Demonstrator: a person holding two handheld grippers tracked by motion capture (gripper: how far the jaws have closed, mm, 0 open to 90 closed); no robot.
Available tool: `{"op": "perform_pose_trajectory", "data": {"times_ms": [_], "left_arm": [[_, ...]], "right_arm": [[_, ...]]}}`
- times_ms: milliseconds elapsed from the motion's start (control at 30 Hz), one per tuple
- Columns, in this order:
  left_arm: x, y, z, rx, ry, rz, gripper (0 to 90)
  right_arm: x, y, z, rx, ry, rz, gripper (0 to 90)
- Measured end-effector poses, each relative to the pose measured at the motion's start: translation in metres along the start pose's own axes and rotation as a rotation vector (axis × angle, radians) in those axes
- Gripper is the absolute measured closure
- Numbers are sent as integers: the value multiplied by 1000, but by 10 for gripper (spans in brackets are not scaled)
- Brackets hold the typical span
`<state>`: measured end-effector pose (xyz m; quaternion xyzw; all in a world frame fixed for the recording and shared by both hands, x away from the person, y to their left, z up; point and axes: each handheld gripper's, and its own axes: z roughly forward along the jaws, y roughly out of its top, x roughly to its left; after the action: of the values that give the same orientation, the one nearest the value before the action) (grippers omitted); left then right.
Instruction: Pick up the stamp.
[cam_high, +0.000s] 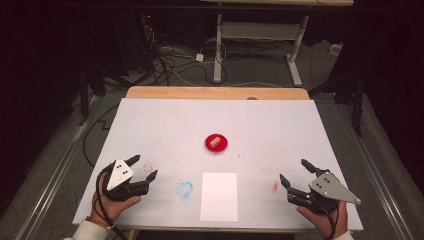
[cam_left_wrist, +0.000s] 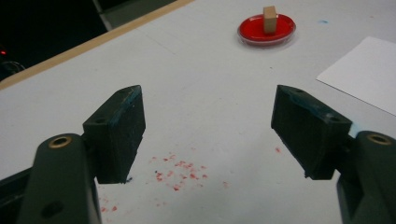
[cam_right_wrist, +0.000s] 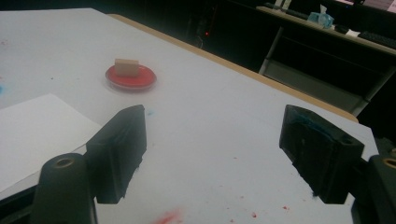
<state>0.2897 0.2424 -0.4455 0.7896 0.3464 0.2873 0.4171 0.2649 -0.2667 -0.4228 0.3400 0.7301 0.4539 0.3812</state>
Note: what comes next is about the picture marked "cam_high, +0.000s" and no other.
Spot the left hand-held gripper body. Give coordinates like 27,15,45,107
101,159,150,203

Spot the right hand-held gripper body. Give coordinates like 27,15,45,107
287,168,362,215

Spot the round red ink pad dish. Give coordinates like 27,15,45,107
204,133,230,157

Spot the person's left hand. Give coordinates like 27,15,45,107
88,170,143,227

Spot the person's right hand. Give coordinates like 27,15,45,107
296,199,350,240

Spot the large white board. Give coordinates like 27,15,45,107
72,97,364,232

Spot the white paper sheet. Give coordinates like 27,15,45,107
199,172,240,223

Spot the black metal stand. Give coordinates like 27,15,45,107
309,71,365,138

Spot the wooden table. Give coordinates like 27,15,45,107
79,85,355,235

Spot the dark equipment box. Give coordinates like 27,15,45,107
84,9,152,78

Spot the white floor box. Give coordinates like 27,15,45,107
329,42,344,57

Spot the right hand-held gripper black cable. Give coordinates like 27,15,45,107
310,195,337,240

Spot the hand-held gripper black cable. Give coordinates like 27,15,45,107
310,195,337,240
95,168,129,240

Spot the left hand-held gripper black cable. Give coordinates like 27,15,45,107
95,168,129,240

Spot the orange wrist bracelet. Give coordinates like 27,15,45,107
85,215,116,231

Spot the metal floor rail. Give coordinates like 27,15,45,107
14,95,103,240
335,102,415,240

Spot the black floor cable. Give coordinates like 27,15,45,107
82,103,120,168

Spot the tangle of floor cables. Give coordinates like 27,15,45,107
142,23,229,88

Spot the white desk frame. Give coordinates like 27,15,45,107
199,0,355,88

